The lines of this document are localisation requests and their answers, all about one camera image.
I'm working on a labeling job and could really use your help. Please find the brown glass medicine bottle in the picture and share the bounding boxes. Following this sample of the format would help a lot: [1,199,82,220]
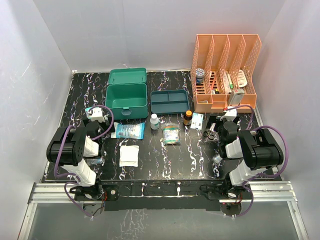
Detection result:
[183,110,193,126]

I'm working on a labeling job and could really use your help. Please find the white plastic medicine bottle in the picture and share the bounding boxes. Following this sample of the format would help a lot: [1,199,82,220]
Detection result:
[150,113,160,130]

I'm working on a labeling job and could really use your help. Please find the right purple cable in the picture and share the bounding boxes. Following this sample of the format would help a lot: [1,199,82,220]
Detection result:
[226,104,290,217]

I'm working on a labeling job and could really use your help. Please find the white tube packages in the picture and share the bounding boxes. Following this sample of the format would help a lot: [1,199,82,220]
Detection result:
[223,71,234,94]

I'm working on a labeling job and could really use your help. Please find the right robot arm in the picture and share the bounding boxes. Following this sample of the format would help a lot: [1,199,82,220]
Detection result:
[203,116,285,199]

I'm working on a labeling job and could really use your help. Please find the blue white bandage roll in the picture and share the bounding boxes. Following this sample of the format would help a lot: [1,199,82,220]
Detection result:
[212,154,223,164]

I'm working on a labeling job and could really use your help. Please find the rubber gloves clear package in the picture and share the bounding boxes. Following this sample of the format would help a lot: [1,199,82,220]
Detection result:
[161,123,181,145]

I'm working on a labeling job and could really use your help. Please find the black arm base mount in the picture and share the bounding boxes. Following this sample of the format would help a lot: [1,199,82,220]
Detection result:
[71,179,251,212]

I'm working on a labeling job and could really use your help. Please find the green medicine kit box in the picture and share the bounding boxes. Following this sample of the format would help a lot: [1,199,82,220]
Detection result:
[105,67,148,121]

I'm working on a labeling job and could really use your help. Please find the blue mask package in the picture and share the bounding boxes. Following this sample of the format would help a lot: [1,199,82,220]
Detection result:
[111,122,145,140]

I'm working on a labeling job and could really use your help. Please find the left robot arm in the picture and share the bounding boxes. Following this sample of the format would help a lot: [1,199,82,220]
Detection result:
[46,116,115,200]

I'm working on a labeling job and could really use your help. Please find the white gauze pad package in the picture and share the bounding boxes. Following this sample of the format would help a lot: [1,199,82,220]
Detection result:
[119,145,139,167]

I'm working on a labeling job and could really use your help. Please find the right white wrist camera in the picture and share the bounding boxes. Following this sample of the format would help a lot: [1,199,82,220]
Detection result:
[221,106,237,121]

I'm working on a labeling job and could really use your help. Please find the clear bag blue items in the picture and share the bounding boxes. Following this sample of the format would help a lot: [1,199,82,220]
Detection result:
[86,157,104,166]

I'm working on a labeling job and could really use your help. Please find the small teal zip bag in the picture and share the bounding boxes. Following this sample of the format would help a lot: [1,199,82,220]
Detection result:
[85,107,91,119]

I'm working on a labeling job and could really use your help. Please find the black handled scissors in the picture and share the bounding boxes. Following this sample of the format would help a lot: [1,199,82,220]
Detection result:
[202,122,216,140]

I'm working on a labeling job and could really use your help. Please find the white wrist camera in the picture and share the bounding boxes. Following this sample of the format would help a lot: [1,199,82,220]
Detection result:
[88,107,105,123]
[221,106,237,121]

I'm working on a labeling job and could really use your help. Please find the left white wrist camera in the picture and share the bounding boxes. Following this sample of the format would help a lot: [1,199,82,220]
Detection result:
[88,107,105,123]

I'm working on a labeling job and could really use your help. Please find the white grey device box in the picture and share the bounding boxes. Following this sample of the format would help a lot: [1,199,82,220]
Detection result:
[227,88,245,106]

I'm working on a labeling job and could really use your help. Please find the white blister card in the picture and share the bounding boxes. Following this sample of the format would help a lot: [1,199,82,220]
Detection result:
[236,69,248,88]

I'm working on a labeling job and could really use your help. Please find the aluminium frame rail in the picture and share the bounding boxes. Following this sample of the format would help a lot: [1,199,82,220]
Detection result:
[18,181,309,240]

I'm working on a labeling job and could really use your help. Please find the dark teal divider tray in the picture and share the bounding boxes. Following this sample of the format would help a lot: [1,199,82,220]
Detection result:
[150,89,190,115]

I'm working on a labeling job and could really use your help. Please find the blue lid round jar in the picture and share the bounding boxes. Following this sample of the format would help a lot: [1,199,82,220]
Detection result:
[195,68,206,84]

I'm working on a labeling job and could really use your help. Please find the orange file organizer rack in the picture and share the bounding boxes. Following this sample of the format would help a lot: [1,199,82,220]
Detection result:
[190,34,262,113]

